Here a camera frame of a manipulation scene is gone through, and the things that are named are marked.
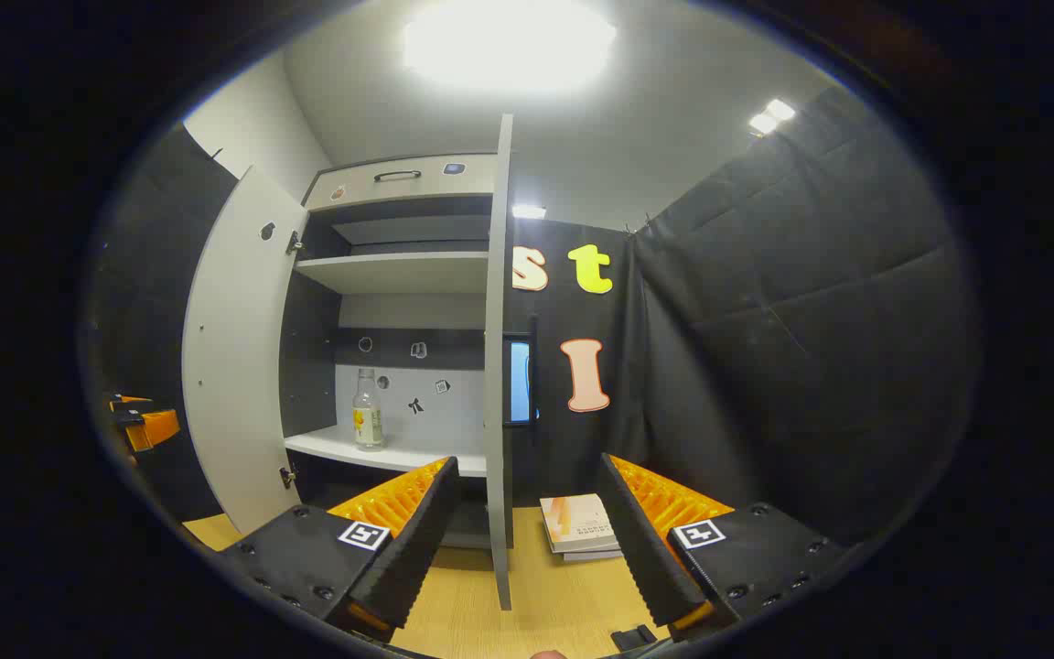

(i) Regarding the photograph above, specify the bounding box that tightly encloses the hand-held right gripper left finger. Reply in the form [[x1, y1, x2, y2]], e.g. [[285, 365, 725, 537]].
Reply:
[[216, 456, 461, 643]]

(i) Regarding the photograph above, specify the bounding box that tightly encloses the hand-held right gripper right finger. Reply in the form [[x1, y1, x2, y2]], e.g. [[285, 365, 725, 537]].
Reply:
[[596, 452, 848, 642]]

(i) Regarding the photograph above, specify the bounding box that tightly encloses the grey cabinet door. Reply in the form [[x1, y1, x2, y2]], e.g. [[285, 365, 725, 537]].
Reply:
[[181, 165, 310, 536], [483, 113, 537, 611]]

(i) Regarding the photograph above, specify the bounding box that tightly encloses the clear glass bottle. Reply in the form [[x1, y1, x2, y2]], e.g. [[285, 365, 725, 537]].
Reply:
[[352, 368, 385, 451]]

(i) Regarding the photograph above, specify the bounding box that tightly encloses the grey and white cabinet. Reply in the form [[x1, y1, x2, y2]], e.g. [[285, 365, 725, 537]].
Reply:
[[280, 151, 502, 550]]

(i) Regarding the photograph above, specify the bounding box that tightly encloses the white cabinet shelf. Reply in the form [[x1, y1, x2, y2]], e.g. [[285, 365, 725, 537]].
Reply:
[[285, 426, 489, 477], [296, 252, 489, 294]]

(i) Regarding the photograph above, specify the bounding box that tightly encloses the white cabinet drawer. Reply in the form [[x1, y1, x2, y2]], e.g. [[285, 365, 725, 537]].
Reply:
[[303, 154, 499, 211]]

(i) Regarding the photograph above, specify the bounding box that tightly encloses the white book with orange print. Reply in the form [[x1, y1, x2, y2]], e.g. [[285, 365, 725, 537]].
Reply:
[[540, 494, 621, 555]]

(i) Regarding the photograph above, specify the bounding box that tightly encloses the large ceiling light panel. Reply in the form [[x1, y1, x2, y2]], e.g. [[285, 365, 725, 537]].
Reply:
[[403, 0, 619, 92]]

